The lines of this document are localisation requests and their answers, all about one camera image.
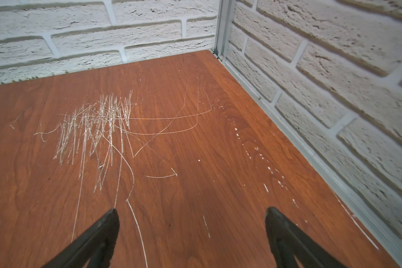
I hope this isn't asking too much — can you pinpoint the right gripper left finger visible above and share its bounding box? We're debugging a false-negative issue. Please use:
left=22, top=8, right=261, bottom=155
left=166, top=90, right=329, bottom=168
left=44, top=209, right=120, bottom=268

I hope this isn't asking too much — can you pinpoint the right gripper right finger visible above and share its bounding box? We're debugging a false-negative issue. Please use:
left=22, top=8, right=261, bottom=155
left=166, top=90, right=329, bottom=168
left=265, top=207, right=345, bottom=268

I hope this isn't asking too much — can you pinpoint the aluminium corner post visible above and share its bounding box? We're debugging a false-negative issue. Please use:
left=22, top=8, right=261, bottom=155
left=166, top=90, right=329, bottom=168
left=212, top=0, right=236, bottom=61

